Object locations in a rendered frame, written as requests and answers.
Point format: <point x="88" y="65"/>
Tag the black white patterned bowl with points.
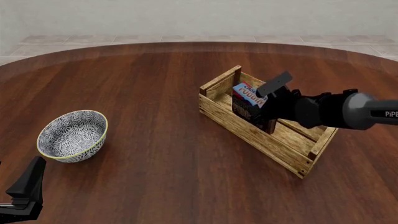
<point x="73" y="137"/>

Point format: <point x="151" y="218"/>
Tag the wooden slat tray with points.
<point x="289" y="144"/>

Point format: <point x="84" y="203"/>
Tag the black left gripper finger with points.
<point x="29" y="179"/>

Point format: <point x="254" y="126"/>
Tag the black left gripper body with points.
<point x="18" y="210"/>

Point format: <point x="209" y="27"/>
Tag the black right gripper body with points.
<point x="281" y="105"/>

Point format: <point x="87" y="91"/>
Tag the chocolate pudding box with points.
<point x="247" y="93"/>

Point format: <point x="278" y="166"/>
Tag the small flat plate on stalk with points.
<point x="273" y="84"/>

